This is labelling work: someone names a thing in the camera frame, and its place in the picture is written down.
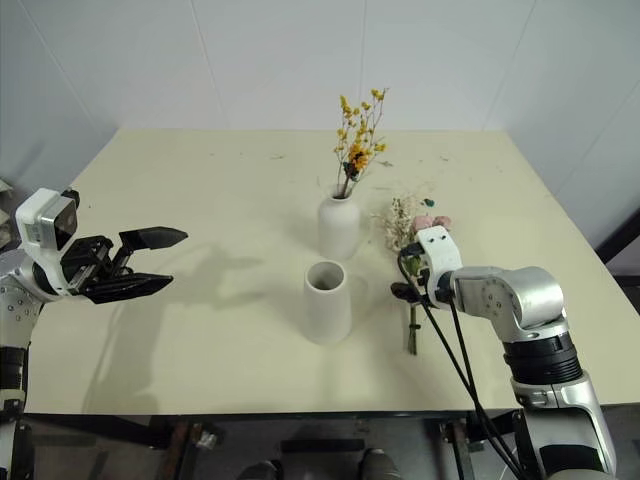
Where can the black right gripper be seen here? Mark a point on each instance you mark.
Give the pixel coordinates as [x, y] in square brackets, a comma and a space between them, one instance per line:
[423, 280]

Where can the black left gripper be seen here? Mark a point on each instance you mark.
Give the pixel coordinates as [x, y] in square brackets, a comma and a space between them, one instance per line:
[85, 262]

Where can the pink and white flower bouquet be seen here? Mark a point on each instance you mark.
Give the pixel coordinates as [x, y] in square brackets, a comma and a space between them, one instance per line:
[400, 227]

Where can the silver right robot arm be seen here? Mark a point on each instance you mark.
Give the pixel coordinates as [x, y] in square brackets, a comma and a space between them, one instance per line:
[530, 296]

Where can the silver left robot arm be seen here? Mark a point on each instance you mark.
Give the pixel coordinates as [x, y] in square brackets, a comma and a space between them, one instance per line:
[15, 306]

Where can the yellow dried flower bouquet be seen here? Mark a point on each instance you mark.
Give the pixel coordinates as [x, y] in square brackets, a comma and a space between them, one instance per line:
[359, 135]

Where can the tall cylindrical white vase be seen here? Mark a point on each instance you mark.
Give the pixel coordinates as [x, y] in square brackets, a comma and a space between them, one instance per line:
[327, 305]

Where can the round white ceramic vase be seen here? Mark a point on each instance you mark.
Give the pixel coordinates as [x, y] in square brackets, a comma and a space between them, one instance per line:
[339, 230]

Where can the grey background clutter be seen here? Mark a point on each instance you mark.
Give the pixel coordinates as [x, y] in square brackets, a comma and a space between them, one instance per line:
[5, 220]

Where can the dark rounded shape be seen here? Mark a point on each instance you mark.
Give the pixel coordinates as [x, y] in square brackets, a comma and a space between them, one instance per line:
[378, 464]

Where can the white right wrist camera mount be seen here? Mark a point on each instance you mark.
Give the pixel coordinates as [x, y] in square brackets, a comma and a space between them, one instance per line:
[441, 252]

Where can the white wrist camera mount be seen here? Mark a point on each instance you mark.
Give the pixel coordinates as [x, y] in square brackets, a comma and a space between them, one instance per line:
[42, 220]
[441, 252]

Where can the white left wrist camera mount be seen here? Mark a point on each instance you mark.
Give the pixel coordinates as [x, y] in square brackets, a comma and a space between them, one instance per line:
[42, 220]

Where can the black metal table frame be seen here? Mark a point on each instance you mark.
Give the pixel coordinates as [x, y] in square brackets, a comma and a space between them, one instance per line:
[150, 430]

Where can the silver metal bracket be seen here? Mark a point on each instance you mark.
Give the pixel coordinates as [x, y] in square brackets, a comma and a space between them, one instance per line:
[207, 440]

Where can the black furniture frame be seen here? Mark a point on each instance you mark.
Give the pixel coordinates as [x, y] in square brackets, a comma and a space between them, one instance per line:
[620, 245]

